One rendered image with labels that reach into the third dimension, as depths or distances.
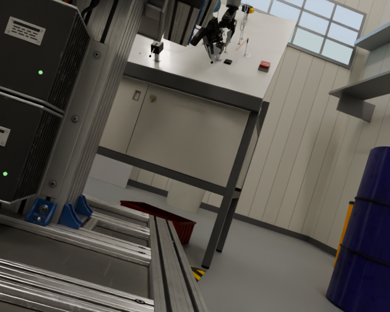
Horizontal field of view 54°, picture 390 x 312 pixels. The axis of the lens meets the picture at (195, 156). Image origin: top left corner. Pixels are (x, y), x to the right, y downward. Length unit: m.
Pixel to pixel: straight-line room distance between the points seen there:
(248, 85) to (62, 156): 1.30
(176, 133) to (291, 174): 3.72
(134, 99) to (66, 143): 1.23
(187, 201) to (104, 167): 1.08
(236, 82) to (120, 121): 0.63
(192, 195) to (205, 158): 2.30
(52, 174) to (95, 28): 0.32
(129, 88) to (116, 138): 0.27
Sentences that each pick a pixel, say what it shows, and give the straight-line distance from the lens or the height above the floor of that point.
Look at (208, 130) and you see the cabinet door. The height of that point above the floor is 0.65.
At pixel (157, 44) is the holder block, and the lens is 2.05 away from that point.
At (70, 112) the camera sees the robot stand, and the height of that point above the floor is 0.46.
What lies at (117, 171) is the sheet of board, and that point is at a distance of 4.57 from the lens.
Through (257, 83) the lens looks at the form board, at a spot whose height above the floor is 0.95.
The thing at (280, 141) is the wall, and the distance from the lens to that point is 5.47.
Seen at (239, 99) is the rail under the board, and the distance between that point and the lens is 1.90.
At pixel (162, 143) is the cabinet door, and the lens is 1.97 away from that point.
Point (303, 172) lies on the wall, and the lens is 5.59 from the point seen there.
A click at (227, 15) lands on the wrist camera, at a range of 2.11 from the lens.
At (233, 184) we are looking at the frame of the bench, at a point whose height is 0.43.
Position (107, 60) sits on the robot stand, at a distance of 0.87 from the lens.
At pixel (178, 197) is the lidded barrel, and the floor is 0.12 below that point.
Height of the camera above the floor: 0.42
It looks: 2 degrees up
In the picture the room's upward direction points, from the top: 18 degrees clockwise
